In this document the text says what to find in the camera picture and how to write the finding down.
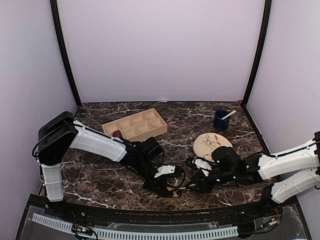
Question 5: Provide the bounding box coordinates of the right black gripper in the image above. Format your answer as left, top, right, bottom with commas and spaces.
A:
185, 168, 237, 194

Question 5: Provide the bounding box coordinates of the maroon striped sock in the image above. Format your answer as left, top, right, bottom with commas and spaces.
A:
112, 130, 122, 138

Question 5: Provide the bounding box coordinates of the brown argyle sock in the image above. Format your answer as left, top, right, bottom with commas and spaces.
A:
171, 190, 182, 198

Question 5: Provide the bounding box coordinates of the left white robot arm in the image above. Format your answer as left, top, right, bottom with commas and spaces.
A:
31, 111, 186, 218

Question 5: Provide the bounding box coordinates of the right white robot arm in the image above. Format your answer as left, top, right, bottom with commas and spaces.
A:
186, 132, 320, 217

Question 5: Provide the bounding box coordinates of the wooden compartment tray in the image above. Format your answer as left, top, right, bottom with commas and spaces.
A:
102, 108, 168, 142

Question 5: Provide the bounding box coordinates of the round painted wooden plate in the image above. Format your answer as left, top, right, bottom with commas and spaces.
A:
192, 132, 233, 162

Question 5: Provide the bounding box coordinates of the dark blue mug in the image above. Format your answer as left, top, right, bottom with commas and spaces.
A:
213, 109, 230, 131

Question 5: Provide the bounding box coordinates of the wooden stick in mug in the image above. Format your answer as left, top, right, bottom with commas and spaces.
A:
221, 110, 237, 120

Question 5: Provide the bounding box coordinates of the small circuit board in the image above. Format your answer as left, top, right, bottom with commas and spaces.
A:
71, 223, 93, 236

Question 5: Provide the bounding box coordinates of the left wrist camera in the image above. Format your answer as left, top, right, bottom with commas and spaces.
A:
154, 165, 176, 178

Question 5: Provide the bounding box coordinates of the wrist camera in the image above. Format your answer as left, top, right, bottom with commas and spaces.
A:
185, 156, 213, 177
154, 165, 176, 178

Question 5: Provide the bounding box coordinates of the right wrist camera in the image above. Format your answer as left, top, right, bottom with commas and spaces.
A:
185, 156, 213, 177

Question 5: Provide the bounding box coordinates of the left camera black cable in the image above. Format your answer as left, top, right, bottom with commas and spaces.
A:
164, 164, 187, 191

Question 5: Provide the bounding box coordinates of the black front rail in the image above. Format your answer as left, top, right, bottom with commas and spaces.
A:
27, 194, 284, 226

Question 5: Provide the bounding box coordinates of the white slotted cable duct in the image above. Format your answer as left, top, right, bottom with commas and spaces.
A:
31, 213, 239, 240

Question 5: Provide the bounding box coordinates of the right black frame post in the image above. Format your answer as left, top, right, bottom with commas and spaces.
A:
241, 0, 272, 108

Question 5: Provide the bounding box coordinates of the black frame post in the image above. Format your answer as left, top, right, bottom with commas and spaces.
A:
49, 0, 82, 108
241, 0, 272, 108

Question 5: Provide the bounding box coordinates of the left black frame post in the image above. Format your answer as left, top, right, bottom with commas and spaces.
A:
49, 0, 82, 108

